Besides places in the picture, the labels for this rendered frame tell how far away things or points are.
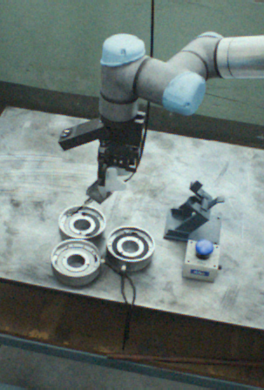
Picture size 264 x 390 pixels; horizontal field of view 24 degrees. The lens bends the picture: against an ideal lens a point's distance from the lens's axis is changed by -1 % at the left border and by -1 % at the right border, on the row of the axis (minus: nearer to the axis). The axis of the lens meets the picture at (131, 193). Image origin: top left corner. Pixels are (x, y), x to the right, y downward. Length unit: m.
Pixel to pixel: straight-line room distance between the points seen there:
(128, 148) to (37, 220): 0.33
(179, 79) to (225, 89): 1.89
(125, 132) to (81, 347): 0.57
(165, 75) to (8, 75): 2.14
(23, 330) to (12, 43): 1.81
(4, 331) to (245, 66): 0.86
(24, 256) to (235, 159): 0.64
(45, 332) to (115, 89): 0.67
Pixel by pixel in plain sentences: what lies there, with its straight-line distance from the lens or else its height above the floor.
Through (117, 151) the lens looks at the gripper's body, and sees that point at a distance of 1.21.
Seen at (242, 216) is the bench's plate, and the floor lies 0.80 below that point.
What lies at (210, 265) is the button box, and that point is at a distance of 1.32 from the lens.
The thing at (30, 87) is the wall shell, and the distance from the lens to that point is 3.16.
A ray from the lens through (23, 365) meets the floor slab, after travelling 2.14.
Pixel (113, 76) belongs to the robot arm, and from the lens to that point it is 1.11.
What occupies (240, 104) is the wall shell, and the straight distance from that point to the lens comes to 3.00.
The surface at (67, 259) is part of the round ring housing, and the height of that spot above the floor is 0.82.
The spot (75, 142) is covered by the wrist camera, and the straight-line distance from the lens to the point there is 1.23.
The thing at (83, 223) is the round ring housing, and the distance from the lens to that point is 1.41.
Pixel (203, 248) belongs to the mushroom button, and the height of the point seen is 0.87.
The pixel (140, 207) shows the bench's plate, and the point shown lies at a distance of 1.48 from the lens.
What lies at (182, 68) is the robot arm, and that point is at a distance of 1.10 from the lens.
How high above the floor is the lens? 1.81
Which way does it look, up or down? 42 degrees down
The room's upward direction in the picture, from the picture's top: 6 degrees clockwise
